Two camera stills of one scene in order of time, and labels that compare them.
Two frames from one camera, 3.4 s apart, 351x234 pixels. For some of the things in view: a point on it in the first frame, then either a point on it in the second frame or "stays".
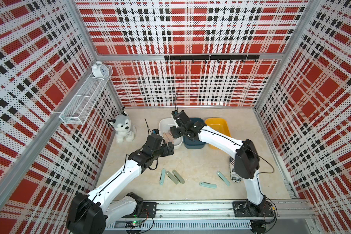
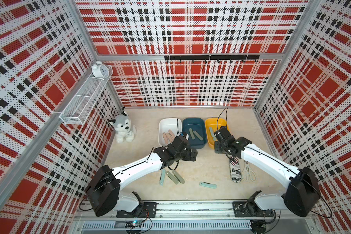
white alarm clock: (99, 70) stays
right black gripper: (173, 130) → (217, 147)
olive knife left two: (178, 176) stays
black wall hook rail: (218, 57) stays
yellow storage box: (220, 124) stays
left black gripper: (170, 146) → (194, 154)
